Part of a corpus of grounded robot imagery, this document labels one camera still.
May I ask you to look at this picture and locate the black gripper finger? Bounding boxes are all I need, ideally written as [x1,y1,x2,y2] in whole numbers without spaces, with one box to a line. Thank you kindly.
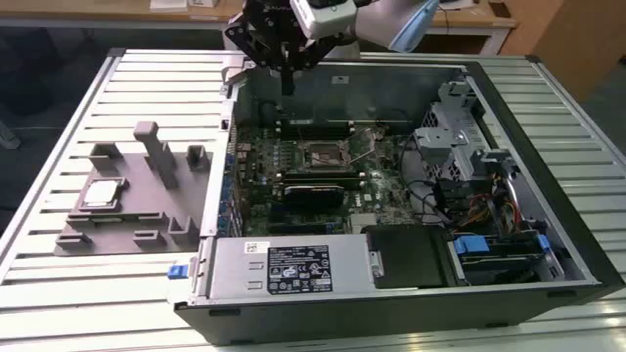
[224,15,291,96]
[287,37,339,97]

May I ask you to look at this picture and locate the wire locking lever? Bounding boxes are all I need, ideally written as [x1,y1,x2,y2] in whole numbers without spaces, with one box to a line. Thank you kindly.
[289,112,309,144]
[349,140,389,165]

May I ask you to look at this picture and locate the silver CPU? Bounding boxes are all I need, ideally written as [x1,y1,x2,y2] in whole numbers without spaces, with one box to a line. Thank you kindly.
[82,180,122,207]

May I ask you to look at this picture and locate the CPU socket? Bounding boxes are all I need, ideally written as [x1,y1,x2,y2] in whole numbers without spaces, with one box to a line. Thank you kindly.
[301,140,356,173]

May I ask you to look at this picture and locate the wooden desk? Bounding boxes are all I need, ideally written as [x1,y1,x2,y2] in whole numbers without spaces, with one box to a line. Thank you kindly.
[0,0,520,56]

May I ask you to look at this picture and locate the silver drive cage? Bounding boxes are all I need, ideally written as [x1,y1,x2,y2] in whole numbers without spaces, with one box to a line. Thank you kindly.
[412,81,515,181]

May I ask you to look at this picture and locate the black graphics card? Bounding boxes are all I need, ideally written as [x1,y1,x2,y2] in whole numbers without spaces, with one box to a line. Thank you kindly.
[281,184,345,211]

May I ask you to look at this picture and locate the green motherboard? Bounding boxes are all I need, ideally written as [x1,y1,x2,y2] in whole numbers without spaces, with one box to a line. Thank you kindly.
[228,122,440,238]

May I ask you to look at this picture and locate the black expansion slot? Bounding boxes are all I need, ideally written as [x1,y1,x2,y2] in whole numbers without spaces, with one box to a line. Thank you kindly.
[268,222,327,236]

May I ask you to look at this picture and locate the grey parts rack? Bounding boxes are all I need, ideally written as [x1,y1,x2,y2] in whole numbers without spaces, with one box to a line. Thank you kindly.
[52,120,213,257]

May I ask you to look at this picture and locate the wooden cabinet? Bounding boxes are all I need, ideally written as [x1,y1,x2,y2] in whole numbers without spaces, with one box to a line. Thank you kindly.
[500,0,626,100]

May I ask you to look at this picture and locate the grey metal foot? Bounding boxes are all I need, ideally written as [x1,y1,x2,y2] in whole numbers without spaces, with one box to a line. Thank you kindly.
[0,120,21,150]

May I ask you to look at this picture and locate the black plastic shroud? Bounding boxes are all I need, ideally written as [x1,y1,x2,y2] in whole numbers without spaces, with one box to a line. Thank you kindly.
[364,224,459,290]

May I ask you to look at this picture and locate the blue disk carrier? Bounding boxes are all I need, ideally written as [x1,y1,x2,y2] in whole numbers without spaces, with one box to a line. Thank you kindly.
[452,236,491,254]

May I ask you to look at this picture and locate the silver power supply unit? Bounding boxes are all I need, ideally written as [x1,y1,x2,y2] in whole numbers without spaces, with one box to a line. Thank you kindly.
[192,234,381,298]

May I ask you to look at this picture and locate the black open PC case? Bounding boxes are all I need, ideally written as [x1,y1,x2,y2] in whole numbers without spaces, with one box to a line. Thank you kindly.
[168,49,626,346]

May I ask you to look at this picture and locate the black cable bundle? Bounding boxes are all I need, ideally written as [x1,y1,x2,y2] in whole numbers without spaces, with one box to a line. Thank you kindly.
[396,133,448,224]

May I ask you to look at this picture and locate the coloured power wires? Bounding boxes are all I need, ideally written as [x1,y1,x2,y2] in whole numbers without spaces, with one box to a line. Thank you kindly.
[452,174,521,235]

